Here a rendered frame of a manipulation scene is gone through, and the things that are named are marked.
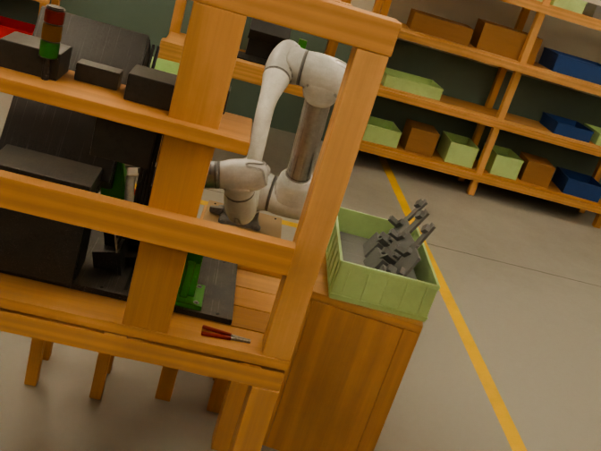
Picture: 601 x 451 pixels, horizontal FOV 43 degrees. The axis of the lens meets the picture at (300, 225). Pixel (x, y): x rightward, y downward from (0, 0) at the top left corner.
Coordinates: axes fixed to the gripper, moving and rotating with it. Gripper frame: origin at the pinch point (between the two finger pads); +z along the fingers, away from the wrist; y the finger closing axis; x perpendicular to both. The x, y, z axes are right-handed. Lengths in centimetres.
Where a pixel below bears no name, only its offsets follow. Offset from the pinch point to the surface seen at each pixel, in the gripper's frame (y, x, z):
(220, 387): -121, 45, -20
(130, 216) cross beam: 27.5, 26.8, -4.0
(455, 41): -379, -339, -220
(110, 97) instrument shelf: 44.1, -0.5, 0.4
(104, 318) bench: -2.2, 47.2, 7.3
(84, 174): 13.1, 6.9, 13.7
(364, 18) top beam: 62, -14, -67
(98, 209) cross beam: 28.8, 25.6, 4.3
